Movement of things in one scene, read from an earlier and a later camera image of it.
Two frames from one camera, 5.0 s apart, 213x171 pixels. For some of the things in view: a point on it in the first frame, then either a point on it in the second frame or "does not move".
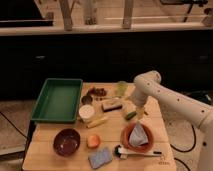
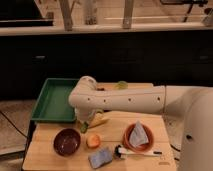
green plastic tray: x=59 y=100 does not move
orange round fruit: x=93 y=141 does not move
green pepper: x=131 y=115 → x=83 y=128
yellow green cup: x=122 y=87 does not move
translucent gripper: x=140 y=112 → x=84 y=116
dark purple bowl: x=66 y=142 does not move
